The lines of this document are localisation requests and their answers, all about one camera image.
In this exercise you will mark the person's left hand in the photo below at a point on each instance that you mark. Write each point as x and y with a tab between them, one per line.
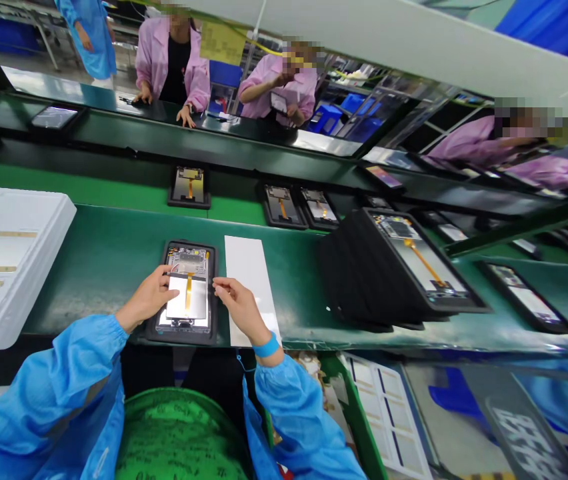
146	300

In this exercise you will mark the person's right hand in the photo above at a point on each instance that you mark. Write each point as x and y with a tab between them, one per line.
241	305

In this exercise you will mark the phone with orange flex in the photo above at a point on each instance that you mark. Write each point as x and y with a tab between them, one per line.
194	300

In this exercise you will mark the black carrier tray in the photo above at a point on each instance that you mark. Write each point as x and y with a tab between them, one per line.
214	300

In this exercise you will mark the white paper strip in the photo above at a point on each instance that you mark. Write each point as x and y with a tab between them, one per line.
244	260

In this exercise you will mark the green conveyor belt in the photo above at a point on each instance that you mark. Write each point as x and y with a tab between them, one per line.
114	250

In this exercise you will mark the black tray with phone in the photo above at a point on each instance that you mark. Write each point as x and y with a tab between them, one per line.
320	207
384	177
189	186
446	227
526	297
284	206
56	117

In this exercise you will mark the stack of black carrier trays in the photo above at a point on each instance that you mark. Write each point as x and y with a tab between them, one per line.
364	280

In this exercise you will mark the bin with green bag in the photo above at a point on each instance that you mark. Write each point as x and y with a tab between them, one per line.
179	435

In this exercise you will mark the white foam tray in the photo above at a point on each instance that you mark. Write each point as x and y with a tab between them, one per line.
19	240

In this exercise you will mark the white compartment tray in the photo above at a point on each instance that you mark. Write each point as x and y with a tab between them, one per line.
389	415

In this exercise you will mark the stack of blue crates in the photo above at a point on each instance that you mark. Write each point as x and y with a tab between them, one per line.
354	115

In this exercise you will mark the yellow paper sheet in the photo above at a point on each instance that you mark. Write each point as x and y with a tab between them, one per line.
221	42

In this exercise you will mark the blue bin with white print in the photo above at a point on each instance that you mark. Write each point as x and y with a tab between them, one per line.
504	425

